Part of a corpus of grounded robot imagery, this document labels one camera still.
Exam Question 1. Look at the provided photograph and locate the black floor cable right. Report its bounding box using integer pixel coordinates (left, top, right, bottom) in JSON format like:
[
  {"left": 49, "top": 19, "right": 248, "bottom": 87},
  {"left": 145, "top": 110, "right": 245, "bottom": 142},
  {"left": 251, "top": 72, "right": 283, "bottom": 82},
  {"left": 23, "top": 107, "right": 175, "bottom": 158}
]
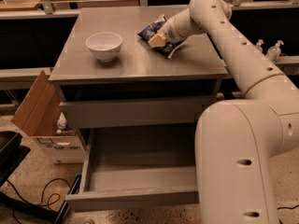
[{"left": 277, "top": 203, "right": 299, "bottom": 211}]

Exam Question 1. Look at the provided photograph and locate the grey drawer cabinet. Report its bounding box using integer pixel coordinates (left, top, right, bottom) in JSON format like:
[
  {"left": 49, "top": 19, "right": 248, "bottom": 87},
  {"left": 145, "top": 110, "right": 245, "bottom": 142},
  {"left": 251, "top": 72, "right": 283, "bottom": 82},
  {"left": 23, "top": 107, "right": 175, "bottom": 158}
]
[{"left": 49, "top": 5, "right": 229, "bottom": 147}]

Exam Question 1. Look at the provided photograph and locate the open cardboard box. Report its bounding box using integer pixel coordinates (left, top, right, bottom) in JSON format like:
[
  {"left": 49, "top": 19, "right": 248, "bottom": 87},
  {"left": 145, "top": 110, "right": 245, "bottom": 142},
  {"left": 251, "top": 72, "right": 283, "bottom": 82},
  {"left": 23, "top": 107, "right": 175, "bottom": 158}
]
[{"left": 11, "top": 71, "right": 85, "bottom": 163}]

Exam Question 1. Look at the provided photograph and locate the open grey middle drawer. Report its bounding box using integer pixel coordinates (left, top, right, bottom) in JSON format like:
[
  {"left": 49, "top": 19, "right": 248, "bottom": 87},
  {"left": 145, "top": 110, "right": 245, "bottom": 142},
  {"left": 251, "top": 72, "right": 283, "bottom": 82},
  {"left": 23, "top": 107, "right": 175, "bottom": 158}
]
[{"left": 66, "top": 123, "right": 198, "bottom": 212}]

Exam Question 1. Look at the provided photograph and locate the closed grey upper drawer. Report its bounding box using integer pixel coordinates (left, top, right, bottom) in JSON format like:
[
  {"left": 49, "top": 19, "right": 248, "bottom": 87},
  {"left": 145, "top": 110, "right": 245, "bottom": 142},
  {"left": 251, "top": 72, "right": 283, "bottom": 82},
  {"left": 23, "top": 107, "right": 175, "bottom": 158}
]
[{"left": 60, "top": 95, "right": 217, "bottom": 128}]

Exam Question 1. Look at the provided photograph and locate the clear pump bottle right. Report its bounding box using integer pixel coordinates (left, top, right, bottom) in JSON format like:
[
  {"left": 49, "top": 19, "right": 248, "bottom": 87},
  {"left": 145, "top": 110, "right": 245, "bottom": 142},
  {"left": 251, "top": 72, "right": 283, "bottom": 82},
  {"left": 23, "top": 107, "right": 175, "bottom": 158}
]
[{"left": 266, "top": 40, "right": 284, "bottom": 63}]

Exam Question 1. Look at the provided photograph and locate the white bottle in box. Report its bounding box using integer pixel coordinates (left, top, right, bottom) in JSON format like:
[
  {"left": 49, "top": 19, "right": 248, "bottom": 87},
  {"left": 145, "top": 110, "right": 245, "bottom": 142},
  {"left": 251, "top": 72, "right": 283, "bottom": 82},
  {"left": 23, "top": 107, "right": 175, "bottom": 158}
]
[{"left": 56, "top": 113, "right": 67, "bottom": 130}]

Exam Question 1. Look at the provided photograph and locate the black table leg base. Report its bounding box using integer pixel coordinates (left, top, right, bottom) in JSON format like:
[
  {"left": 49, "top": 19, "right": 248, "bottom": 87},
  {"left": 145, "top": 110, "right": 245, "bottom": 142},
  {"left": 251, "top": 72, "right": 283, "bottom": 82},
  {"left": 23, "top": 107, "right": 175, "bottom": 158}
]
[{"left": 54, "top": 175, "right": 82, "bottom": 224}]

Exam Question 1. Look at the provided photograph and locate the clear pump bottle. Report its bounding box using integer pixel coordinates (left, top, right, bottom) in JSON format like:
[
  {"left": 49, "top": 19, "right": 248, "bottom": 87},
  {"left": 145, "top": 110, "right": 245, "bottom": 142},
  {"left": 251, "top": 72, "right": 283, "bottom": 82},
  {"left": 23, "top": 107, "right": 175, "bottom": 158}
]
[
  {"left": 266, "top": 40, "right": 284, "bottom": 63},
  {"left": 255, "top": 39, "right": 263, "bottom": 51}
]

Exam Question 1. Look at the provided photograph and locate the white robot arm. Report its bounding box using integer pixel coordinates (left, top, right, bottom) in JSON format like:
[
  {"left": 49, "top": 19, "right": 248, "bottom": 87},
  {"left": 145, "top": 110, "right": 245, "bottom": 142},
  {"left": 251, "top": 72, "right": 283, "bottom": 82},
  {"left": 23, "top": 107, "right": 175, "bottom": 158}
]
[{"left": 149, "top": 0, "right": 299, "bottom": 224}]

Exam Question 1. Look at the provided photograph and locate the clear pump bottle left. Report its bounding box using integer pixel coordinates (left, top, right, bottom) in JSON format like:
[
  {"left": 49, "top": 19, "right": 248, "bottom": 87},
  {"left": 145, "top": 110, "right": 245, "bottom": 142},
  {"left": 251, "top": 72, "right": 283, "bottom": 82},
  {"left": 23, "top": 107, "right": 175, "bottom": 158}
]
[{"left": 255, "top": 39, "right": 263, "bottom": 51}]

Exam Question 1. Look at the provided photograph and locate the blue chip bag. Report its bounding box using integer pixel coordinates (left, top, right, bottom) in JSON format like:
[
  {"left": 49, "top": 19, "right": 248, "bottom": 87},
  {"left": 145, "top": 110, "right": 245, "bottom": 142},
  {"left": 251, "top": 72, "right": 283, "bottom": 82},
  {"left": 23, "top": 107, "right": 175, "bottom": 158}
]
[{"left": 137, "top": 14, "right": 185, "bottom": 59}]

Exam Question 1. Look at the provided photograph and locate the white ceramic bowl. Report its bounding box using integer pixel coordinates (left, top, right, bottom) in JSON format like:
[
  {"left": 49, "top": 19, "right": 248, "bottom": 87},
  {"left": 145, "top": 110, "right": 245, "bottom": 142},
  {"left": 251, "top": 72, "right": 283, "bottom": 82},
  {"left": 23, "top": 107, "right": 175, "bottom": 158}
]
[{"left": 85, "top": 32, "right": 122, "bottom": 62}]

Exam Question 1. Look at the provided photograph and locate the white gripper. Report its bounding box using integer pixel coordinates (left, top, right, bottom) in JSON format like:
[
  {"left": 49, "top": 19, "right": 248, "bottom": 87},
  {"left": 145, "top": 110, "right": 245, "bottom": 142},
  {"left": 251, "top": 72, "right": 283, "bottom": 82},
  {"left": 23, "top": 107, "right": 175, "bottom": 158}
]
[{"left": 148, "top": 16, "right": 190, "bottom": 48}]

